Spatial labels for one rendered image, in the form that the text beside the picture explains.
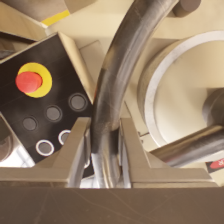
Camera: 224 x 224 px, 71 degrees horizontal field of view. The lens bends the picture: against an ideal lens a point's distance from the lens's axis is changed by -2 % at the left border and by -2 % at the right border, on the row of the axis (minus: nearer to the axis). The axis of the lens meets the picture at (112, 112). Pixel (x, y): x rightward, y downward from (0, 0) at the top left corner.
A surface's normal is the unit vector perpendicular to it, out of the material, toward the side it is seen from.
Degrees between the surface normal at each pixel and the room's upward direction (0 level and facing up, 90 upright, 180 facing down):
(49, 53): 90
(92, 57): 90
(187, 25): 90
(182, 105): 93
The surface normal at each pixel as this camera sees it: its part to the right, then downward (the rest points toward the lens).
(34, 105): 0.01, 0.30
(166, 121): -0.45, 0.43
